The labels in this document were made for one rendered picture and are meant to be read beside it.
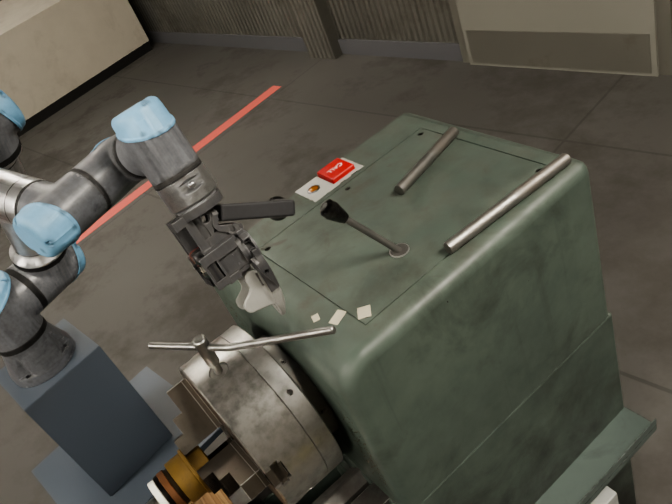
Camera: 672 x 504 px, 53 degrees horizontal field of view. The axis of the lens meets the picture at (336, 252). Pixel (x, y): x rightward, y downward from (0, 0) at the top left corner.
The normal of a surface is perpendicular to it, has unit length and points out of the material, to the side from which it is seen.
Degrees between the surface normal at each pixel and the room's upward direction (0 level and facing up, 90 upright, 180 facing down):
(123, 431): 90
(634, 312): 0
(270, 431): 57
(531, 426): 90
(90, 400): 90
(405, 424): 90
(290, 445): 70
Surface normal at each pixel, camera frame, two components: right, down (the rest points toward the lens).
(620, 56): -0.65, 0.63
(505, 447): 0.58, 0.33
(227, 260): 0.43, 0.08
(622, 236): -0.33, -0.73
